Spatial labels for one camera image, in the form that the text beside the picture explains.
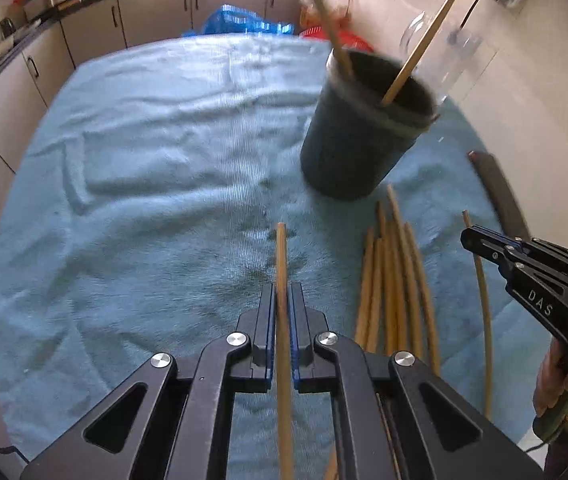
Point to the dark grey utensil cup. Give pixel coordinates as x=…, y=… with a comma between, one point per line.
x=354, y=150

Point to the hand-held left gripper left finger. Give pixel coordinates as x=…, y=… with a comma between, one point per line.
x=270, y=320

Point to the clear glass mug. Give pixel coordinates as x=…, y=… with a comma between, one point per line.
x=456, y=60

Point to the long wooden chopstick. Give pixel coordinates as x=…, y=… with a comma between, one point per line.
x=331, y=35
x=280, y=260
x=424, y=42
x=484, y=310

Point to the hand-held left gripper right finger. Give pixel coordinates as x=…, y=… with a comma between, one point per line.
x=294, y=320

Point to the blue plastic bag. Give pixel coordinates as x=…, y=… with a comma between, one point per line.
x=234, y=20

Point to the red plastic basin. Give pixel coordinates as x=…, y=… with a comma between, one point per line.
x=356, y=39

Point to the blue towel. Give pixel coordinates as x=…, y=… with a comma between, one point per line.
x=139, y=210

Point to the group of wooden chopsticks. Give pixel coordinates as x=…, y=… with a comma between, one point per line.
x=389, y=285

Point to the kitchen base cabinets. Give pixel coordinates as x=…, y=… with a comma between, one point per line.
x=154, y=15

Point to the black kitchen countertop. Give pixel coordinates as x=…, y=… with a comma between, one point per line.
x=24, y=35

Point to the plastic bag with orange contents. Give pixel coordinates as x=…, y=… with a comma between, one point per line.
x=309, y=16

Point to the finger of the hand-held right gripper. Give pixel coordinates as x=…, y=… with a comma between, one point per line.
x=559, y=265
x=489, y=247

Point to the person's right hand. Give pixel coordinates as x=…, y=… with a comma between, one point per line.
x=554, y=385

